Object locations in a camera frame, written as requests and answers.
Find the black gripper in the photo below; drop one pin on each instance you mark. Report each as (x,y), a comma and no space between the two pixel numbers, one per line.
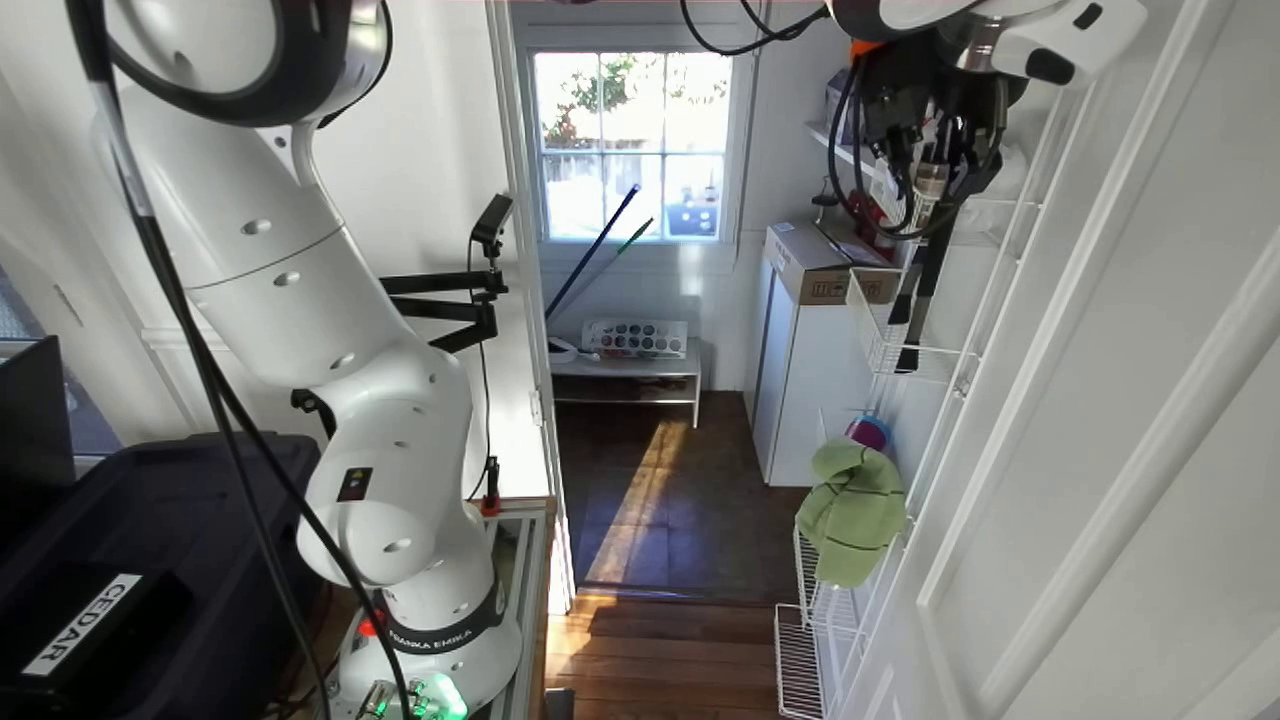
(965,113)

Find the black tongs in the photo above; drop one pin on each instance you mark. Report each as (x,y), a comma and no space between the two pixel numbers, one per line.
(925,264)

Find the white cabinet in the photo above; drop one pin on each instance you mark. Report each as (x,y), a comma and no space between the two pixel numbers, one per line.
(802,387)

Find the pink plastic cup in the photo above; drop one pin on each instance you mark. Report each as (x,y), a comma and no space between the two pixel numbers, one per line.
(871,435)

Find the white panel door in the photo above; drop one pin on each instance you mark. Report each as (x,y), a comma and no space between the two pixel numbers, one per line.
(1133,467)

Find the white framed window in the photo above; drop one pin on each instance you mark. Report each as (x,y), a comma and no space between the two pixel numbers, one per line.
(626,147)

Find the black broom pole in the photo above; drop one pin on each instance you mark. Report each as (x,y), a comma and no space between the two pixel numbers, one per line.
(594,245)
(620,256)

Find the green cloth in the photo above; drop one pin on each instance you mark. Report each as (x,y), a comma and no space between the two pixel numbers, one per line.
(854,512)

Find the white low bench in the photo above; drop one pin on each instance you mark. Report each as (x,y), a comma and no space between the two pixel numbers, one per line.
(626,383)

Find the black equipment case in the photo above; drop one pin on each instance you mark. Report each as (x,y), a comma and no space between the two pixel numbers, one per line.
(145,572)

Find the black monitor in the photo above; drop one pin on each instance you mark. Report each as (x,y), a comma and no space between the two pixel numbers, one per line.
(33,412)

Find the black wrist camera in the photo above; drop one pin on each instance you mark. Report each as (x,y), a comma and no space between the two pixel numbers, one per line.
(886,120)

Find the white wall shelf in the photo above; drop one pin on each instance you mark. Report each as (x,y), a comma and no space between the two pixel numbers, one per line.
(844,154)

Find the white metal stand frame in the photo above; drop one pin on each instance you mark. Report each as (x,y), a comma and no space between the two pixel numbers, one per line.
(534,603)

